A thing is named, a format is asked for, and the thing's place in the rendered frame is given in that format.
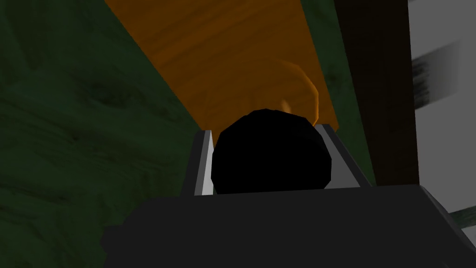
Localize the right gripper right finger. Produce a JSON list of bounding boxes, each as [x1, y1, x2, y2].
[[314, 124, 373, 189]]

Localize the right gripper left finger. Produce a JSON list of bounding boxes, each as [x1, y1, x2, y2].
[[181, 129, 215, 197]]

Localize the black and orange door knob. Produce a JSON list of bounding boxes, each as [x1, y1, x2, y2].
[[211, 59, 333, 195]]

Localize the orange wooden door leaf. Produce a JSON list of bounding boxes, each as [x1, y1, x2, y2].
[[104, 0, 340, 134]]

